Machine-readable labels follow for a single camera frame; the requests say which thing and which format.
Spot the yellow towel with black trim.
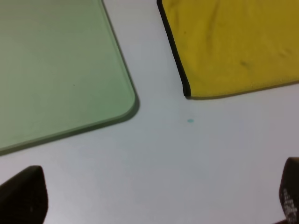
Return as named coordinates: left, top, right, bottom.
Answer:
left=157, top=0, right=299, bottom=99

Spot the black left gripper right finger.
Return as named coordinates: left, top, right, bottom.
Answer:
left=279, top=157, right=299, bottom=224

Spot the light green plastic tray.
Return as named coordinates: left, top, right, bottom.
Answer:
left=0, top=0, right=138, bottom=155

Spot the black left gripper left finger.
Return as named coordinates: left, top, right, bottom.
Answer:
left=0, top=165, right=49, bottom=224

